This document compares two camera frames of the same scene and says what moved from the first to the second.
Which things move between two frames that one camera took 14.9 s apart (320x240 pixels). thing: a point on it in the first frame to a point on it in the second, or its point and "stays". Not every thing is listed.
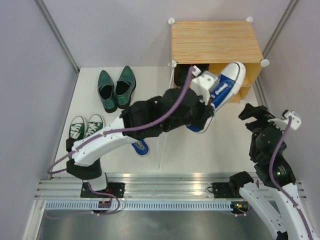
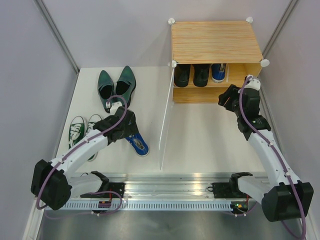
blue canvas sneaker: x=230 y=80 to x=218 y=72
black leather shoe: x=181 y=72 stays
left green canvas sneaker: x=77 y=129 stays
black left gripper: x=206 y=112 to x=131 y=128
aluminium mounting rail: x=138 y=185 stays
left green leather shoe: x=106 y=90 stays
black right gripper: x=260 y=111 to x=234 y=92
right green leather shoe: x=124 y=86 stays
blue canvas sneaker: x=141 y=147 stays
